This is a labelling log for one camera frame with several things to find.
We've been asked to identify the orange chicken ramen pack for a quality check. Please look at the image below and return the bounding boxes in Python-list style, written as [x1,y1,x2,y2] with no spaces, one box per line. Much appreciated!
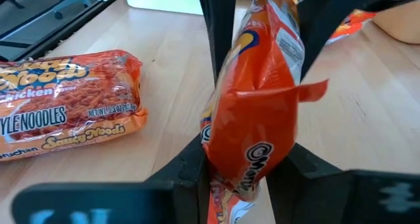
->
[324,9,377,46]

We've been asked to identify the beige plastic bin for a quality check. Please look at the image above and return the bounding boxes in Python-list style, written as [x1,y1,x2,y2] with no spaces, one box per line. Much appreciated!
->
[372,0,420,45]

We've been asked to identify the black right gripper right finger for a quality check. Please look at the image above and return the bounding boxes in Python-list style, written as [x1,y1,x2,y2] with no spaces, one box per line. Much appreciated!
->
[266,143,420,224]

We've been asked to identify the orange Saucy Noods pack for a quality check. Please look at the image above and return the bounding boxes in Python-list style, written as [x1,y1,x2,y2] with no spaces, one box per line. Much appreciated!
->
[0,49,148,162]
[199,0,329,224]

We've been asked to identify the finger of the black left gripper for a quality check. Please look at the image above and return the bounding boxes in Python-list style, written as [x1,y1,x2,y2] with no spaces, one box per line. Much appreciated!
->
[297,0,362,80]
[195,0,236,83]

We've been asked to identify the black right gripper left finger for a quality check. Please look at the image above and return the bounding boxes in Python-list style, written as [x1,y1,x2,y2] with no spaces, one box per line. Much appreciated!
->
[11,135,211,224]

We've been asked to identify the office chair base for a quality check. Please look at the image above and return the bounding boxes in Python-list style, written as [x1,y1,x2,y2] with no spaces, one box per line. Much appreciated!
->
[52,0,96,21]

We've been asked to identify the white plastic bin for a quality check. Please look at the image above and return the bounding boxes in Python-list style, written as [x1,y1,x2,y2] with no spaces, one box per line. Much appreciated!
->
[123,0,204,16]

